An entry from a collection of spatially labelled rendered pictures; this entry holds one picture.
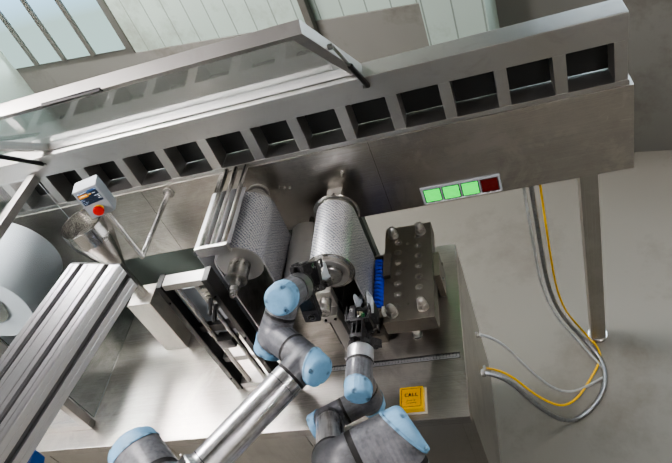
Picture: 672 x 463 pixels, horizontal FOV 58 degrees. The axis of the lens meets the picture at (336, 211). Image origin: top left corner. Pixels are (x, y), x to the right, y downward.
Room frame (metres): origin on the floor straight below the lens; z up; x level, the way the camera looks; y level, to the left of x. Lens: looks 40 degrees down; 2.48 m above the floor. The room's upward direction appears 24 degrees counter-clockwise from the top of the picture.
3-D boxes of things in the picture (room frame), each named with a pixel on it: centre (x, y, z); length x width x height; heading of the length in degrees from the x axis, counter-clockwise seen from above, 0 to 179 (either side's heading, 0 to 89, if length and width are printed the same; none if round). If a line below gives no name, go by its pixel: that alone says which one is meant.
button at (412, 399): (0.97, 0.02, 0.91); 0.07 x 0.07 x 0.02; 69
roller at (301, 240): (1.40, 0.16, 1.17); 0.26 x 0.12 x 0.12; 159
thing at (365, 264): (1.34, -0.01, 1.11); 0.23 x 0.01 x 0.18; 159
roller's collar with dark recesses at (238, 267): (1.31, 0.33, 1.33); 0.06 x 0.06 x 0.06; 69
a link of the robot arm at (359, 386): (0.97, 0.13, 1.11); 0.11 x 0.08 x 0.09; 159
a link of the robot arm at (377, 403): (0.97, 0.15, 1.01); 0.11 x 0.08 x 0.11; 95
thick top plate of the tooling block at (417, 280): (1.33, -0.14, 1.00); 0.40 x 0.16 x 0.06; 159
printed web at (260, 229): (1.40, 0.17, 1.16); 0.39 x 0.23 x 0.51; 69
